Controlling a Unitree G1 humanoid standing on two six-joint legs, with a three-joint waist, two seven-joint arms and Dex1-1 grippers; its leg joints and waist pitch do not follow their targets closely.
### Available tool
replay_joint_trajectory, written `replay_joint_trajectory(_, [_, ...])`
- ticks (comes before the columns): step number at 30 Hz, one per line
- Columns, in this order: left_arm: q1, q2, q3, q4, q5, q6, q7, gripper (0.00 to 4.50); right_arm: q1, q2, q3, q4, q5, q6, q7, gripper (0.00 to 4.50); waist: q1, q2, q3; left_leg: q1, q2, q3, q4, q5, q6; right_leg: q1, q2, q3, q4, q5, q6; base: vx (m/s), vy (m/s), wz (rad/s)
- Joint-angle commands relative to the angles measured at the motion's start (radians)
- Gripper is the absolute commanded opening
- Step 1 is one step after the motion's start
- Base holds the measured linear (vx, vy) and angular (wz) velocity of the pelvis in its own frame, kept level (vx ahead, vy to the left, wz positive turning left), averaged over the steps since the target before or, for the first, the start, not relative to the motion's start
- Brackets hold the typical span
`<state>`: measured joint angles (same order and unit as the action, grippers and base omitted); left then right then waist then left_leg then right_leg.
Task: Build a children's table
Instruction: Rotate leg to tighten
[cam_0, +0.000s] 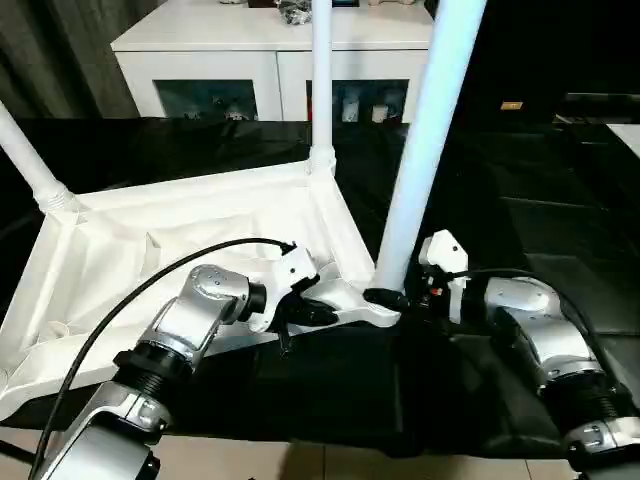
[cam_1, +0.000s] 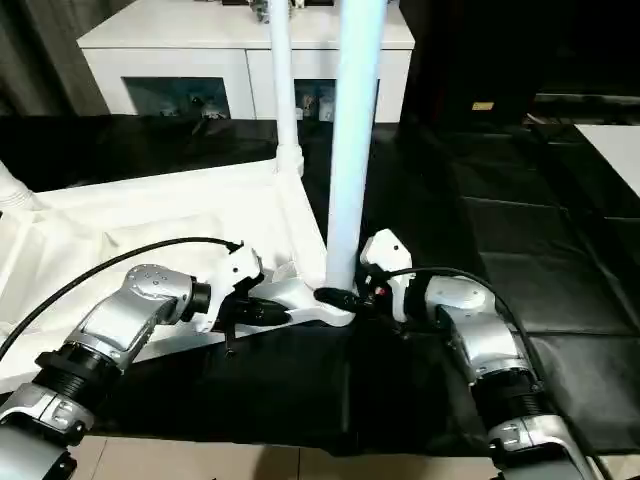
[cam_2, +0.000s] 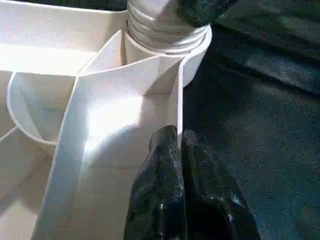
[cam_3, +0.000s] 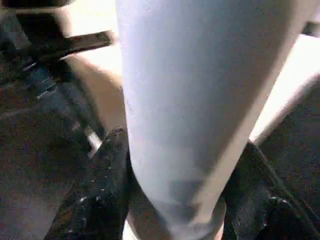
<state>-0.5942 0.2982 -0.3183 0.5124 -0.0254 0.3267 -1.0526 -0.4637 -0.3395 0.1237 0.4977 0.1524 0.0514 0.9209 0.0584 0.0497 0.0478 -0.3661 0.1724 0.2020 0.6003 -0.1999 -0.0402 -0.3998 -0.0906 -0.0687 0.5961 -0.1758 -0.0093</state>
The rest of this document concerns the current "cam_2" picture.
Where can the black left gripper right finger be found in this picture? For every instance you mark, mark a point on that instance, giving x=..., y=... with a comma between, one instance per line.
x=212, y=200

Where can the black mat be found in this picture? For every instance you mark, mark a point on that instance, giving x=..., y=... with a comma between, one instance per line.
x=262, y=125

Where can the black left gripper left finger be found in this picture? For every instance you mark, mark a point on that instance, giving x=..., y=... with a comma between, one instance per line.
x=160, y=195

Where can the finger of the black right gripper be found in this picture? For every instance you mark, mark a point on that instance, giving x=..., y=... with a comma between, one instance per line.
x=200, y=12

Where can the white plastic table leg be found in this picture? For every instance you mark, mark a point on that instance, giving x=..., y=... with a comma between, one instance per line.
x=150, y=25

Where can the white plastic table top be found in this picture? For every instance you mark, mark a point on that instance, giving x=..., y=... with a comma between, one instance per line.
x=75, y=125

